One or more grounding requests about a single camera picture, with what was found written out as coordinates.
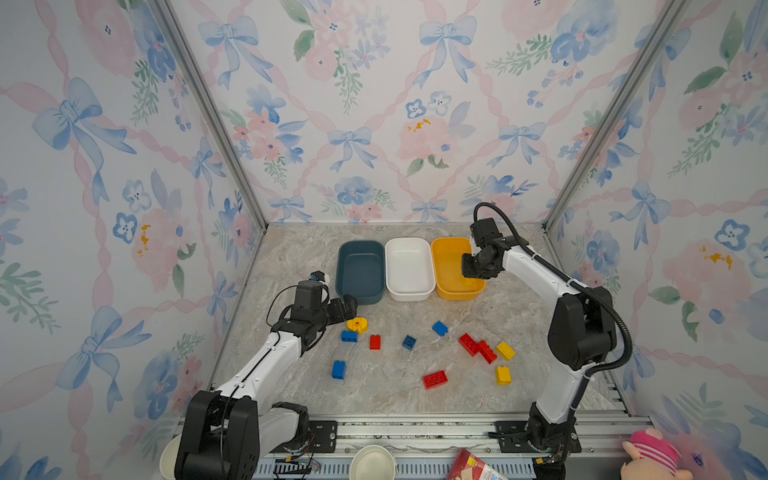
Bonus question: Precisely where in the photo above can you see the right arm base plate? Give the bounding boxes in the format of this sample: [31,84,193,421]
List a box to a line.
[488,419,582,455]

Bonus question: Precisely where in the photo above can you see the dark blue square lego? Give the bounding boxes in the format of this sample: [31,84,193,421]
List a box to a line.
[402,335,417,351]

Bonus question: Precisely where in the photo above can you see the small red lego brick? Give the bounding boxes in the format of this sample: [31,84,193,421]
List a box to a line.
[369,335,382,351]

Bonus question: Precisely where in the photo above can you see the blue lego brick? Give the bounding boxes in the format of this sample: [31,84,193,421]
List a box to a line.
[432,321,449,337]
[331,360,346,380]
[341,331,359,343]

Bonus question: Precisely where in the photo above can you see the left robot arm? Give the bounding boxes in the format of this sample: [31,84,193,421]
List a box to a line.
[172,295,357,479]

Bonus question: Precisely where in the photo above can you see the yellow round lego piece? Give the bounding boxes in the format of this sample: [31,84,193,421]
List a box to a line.
[346,317,369,335]

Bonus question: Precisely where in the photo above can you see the pink plush toy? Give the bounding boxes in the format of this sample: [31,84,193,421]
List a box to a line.
[620,428,693,480]

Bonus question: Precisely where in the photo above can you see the red snack box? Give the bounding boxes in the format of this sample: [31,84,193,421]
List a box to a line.
[446,449,506,480]

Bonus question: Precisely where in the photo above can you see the blue lego brick left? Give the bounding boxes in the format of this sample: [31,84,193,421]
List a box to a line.
[341,331,359,343]

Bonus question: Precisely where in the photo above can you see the white paper bowl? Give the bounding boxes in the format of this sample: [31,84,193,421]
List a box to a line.
[349,445,397,480]

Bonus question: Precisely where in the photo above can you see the brown paper cup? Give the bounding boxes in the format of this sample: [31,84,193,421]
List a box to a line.
[159,436,181,480]

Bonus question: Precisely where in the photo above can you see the blue lego brick front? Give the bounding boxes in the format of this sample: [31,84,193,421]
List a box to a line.
[331,360,346,380]

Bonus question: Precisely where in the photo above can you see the yellow lego brick front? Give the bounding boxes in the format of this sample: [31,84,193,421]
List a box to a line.
[495,366,512,386]

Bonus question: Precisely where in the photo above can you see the aluminium frame rail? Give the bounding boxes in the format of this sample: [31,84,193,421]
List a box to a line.
[173,413,652,460]

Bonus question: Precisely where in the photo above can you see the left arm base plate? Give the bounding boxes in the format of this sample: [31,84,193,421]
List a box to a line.
[271,420,339,456]

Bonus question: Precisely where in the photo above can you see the yellow plastic bin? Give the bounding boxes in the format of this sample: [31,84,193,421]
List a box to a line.
[431,237,486,301]

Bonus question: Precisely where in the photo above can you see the red lego brick front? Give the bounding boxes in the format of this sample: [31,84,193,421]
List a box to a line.
[422,370,448,390]

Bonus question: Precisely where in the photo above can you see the yellow lego brick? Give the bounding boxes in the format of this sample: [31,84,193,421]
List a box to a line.
[495,366,512,386]
[496,341,516,361]

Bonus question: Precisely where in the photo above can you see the blue lego brick centre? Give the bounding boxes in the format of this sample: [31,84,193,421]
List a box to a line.
[432,321,449,337]

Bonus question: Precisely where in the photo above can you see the dark teal plastic bin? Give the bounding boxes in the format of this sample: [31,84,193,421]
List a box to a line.
[335,240,386,305]

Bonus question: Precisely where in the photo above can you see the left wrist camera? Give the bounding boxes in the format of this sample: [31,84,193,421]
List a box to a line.
[294,270,330,312]

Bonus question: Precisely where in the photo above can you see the white plastic bin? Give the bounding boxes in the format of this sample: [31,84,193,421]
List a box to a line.
[385,237,436,302]

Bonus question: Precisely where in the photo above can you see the black corrugated cable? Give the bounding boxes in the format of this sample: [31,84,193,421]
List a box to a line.
[472,202,635,379]

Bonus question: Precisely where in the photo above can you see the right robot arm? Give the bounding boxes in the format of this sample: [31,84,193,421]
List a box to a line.
[461,245,617,451]

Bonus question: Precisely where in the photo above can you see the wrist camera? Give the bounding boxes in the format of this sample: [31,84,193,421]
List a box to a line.
[294,270,330,312]
[470,218,503,249]

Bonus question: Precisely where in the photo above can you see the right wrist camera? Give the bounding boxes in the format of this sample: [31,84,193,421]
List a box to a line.
[470,218,503,249]

